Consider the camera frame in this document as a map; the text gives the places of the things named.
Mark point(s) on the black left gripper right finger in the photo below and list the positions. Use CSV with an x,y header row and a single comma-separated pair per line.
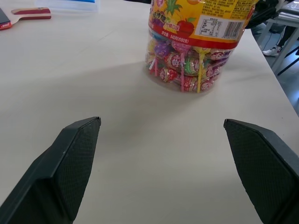
x,y
261,168

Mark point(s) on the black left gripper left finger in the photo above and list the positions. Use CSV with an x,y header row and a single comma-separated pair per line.
x,y
58,168

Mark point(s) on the clear lollipop jar with label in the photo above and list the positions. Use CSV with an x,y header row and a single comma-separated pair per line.
x,y
194,39

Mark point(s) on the person in black trousers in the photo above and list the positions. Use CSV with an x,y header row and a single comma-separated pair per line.
x,y
283,37

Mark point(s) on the black bag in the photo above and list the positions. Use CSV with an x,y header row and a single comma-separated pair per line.
x,y
262,14

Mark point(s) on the red table tennis paddle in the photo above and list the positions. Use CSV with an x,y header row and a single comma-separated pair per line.
x,y
25,14

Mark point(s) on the clear plastic box blue lid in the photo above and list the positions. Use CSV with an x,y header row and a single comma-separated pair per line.
x,y
67,4

